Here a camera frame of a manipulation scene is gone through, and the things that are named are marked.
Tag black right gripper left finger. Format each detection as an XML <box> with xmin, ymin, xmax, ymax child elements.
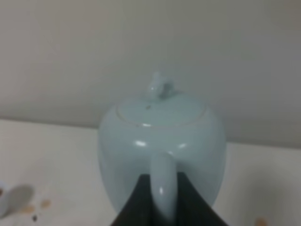
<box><xmin>111</xmin><ymin>174</ymin><xmax>162</xmax><ymax>226</ymax></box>

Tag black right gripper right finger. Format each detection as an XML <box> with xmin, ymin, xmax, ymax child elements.
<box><xmin>176</xmin><ymin>172</ymin><xmax>228</xmax><ymax>226</ymax></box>

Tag light blue porcelain teapot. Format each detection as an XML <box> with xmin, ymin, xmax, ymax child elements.
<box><xmin>98</xmin><ymin>73</ymin><xmax>226</xmax><ymax>221</ymax></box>

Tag near light blue teacup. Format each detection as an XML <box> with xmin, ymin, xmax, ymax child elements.
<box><xmin>0</xmin><ymin>181</ymin><xmax>9</xmax><ymax>218</ymax></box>

